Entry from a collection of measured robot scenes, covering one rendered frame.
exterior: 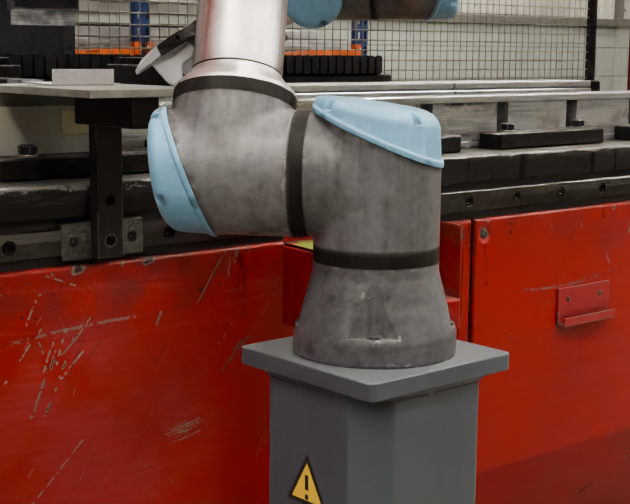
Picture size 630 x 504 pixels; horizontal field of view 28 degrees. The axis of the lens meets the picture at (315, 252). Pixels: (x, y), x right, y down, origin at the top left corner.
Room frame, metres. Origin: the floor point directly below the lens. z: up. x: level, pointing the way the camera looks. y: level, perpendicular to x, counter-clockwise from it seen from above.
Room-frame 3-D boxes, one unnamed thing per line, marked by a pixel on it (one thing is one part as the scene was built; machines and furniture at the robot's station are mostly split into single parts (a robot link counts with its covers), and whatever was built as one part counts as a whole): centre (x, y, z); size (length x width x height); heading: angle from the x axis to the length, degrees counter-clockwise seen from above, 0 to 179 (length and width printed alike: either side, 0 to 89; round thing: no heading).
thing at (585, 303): (2.30, -0.51, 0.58); 0.15 x 0.02 x 0.07; 130
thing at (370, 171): (1.14, -0.05, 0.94); 0.13 x 0.12 x 0.14; 81
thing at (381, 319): (1.14, -0.06, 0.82); 0.15 x 0.15 x 0.10
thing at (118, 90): (1.66, 0.28, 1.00); 0.26 x 0.18 x 0.01; 40
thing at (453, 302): (1.75, -0.08, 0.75); 0.20 x 0.16 x 0.18; 123
